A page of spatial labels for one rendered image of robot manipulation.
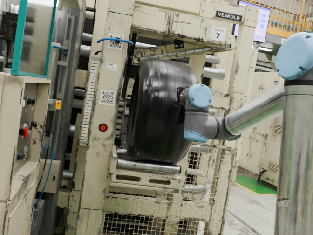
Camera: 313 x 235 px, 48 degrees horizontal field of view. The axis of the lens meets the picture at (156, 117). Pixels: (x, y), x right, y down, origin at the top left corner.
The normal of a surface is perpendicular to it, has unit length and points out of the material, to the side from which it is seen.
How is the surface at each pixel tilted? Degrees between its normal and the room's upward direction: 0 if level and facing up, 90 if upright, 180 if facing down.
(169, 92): 67
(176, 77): 48
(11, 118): 90
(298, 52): 85
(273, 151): 90
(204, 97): 78
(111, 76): 90
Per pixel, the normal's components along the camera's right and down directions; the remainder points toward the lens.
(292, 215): -0.61, -0.04
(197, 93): 0.18, -0.11
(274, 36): 0.35, 0.12
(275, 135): -0.92, -0.12
